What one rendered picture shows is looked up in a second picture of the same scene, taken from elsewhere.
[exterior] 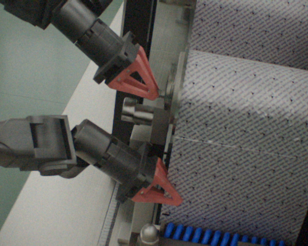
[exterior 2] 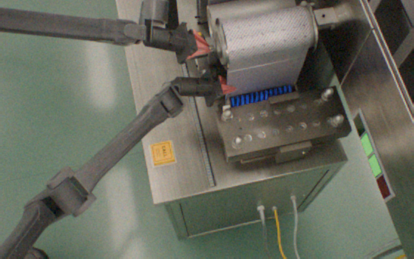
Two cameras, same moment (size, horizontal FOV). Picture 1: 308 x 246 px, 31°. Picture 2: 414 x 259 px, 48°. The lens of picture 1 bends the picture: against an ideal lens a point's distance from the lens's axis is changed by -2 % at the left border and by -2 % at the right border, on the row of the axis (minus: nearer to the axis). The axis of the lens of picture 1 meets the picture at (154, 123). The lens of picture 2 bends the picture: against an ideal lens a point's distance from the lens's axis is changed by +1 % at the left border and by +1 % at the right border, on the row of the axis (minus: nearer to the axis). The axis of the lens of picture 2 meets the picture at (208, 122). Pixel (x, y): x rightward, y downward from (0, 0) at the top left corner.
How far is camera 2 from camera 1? 0.77 m
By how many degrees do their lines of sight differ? 38
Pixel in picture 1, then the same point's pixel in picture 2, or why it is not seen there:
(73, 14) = (158, 41)
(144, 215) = not seen: hidden behind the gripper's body
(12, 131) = (155, 112)
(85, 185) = (164, 66)
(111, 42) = (181, 43)
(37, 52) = not seen: outside the picture
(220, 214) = (256, 86)
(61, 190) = (153, 76)
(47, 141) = (171, 104)
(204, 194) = (246, 83)
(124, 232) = not seen: hidden behind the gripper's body
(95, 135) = (188, 86)
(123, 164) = (206, 91)
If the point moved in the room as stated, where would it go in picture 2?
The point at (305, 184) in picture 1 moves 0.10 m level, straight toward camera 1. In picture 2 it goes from (297, 65) to (297, 95)
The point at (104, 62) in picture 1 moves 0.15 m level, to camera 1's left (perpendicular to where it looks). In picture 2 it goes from (180, 52) to (126, 64)
